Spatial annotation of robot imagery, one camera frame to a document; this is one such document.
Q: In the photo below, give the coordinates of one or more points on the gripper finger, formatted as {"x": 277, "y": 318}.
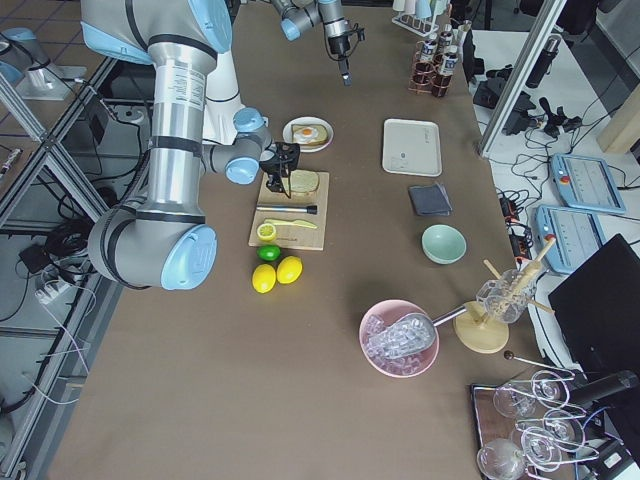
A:
{"x": 287, "y": 187}
{"x": 344, "y": 70}

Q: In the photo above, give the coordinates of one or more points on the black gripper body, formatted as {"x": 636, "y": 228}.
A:
{"x": 273, "y": 180}
{"x": 338, "y": 44}

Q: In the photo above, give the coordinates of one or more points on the bread slice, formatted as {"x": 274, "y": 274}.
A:
{"x": 322, "y": 138}
{"x": 304, "y": 181}

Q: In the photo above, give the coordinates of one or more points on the white round plate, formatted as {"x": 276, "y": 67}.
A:
{"x": 287, "y": 137}

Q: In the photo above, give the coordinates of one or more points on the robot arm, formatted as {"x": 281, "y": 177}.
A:
{"x": 160, "y": 237}
{"x": 295, "y": 20}

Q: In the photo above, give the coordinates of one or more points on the cream rabbit tray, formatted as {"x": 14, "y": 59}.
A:
{"x": 411, "y": 147}

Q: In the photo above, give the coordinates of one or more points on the glass rack tray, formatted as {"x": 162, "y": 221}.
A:
{"x": 529, "y": 428}

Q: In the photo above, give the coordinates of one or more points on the steel muddler black tip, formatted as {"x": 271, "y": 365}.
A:
{"x": 302, "y": 209}

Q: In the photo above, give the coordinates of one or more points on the fried egg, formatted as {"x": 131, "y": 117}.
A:
{"x": 305, "y": 135}

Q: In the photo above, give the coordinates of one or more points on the yellow plastic knife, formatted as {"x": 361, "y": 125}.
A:
{"x": 294, "y": 223}

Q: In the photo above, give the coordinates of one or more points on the bread slice under egg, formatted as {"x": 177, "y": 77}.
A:
{"x": 322, "y": 138}

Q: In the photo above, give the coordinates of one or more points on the wooden cutting board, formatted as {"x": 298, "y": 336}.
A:
{"x": 288, "y": 237}

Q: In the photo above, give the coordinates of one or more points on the halved lemon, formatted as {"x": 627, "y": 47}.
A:
{"x": 266, "y": 232}

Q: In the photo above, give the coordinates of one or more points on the green lime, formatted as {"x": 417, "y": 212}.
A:
{"x": 269, "y": 252}

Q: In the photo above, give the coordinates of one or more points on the upper yellow lemon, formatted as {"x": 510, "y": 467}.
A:
{"x": 289, "y": 270}

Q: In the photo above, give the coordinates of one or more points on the yellow lemon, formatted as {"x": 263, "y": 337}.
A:
{"x": 289, "y": 270}
{"x": 263, "y": 278}

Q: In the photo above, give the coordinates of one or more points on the lower yellow lemon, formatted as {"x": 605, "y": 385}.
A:
{"x": 263, "y": 278}

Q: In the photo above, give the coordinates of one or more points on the upper dark bottle white cap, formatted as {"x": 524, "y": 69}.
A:
{"x": 428, "y": 51}

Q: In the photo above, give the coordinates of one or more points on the white dish rack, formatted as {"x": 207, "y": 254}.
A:
{"x": 419, "y": 16}

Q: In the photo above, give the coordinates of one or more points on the lower right dark bottle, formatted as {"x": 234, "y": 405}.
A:
{"x": 449, "y": 61}

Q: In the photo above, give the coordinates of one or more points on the lower left dark bottle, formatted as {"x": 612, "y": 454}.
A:
{"x": 445, "y": 38}

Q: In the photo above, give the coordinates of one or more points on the grey folded cloth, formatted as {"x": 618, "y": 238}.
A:
{"x": 430, "y": 200}

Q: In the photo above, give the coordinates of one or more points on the pink bowl with ice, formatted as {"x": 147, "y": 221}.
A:
{"x": 411, "y": 366}

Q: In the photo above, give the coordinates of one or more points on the mint green bowl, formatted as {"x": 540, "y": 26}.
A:
{"x": 443, "y": 244}

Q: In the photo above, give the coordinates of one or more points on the clear ice scoop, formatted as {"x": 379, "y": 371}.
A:
{"x": 412, "y": 333}

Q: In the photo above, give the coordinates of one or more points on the black bottle on desk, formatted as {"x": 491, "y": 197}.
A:
{"x": 544, "y": 61}

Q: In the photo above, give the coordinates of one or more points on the wooden cup stand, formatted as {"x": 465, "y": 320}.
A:
{"x": 479, "y": 331}

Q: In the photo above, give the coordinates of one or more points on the clear glass mug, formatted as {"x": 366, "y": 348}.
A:
{"x": 506, "y": 298}

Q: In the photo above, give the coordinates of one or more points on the upper teach pendant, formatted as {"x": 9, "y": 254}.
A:
{"x": 587, "y": 183}

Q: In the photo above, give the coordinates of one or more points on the teach pendant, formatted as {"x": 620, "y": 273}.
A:
{"x": 587, "y": 183}
{"x": 578, "y": 235}

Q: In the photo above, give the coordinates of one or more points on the lower teach pendant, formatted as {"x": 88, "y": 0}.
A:
{"x": 578, "y": 235}

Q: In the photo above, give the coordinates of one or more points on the black laptop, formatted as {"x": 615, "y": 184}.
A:
{"x": 597, "y": 309}

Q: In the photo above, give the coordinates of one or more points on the copper wire bottle rack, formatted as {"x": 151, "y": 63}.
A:
{"x": 425, "y": 78}

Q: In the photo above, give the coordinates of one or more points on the aluminium frame post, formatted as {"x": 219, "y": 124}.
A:
{"x": 546, "y": 19}

